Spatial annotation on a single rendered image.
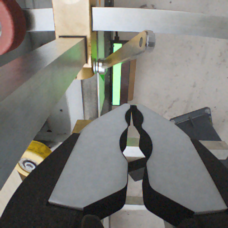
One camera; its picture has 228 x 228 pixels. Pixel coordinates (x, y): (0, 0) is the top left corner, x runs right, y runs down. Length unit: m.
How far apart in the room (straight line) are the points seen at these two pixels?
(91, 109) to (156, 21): 0.31
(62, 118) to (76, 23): 0.44
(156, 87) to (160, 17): 1.00
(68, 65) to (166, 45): 1.01
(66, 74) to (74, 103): 0.42
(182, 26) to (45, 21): 0.19
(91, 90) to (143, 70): 0.75
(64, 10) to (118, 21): 0.07
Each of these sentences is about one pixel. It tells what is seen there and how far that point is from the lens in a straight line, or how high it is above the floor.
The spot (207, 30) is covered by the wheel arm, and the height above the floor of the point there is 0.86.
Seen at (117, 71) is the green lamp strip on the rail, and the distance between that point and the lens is 0.43.
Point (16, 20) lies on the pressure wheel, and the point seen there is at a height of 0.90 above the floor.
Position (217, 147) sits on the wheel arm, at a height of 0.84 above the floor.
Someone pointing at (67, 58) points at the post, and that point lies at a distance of 0.17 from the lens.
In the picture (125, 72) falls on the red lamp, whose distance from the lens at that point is 0.44.
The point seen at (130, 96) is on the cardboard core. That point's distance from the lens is 1.16.
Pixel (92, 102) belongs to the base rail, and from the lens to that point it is 0.48.
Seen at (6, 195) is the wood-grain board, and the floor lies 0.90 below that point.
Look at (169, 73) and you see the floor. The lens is 1.21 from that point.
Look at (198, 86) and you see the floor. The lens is 1.31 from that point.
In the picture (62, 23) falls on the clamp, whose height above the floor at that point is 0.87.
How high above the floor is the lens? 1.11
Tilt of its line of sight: 57 degrees down
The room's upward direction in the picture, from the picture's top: 174 degrees counter-clockwise
